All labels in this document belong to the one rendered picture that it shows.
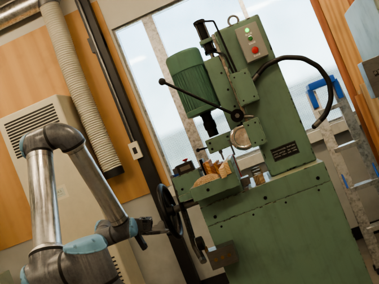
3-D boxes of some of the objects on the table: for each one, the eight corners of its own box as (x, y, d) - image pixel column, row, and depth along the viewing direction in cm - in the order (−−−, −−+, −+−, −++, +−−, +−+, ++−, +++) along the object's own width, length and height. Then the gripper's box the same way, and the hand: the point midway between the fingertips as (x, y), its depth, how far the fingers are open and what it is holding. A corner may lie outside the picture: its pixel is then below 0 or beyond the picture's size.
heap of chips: (194, 185, 211) (192, 180, 212) (220, 175, 210) (218, 169, 210) (192, 187, 203) (190, 181, 203) (219, 177, 202) (217, 171, 202)
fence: (234, 163, 260) (230, 153, 260) (237, 162, 259) (233, 152, 259) (232, 173, 200) (227, 160, 200) (235, 171, 200) (230, 159, 200)
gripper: (126, 220, 239) (168, 219, 236) (131, 216, 248) (171, 216, 245) (127, 236, 239) (169, 236, 237) (131, 233, 248) (171, 232, 246)
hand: (168, 231), depth 241 cm, fingers closed
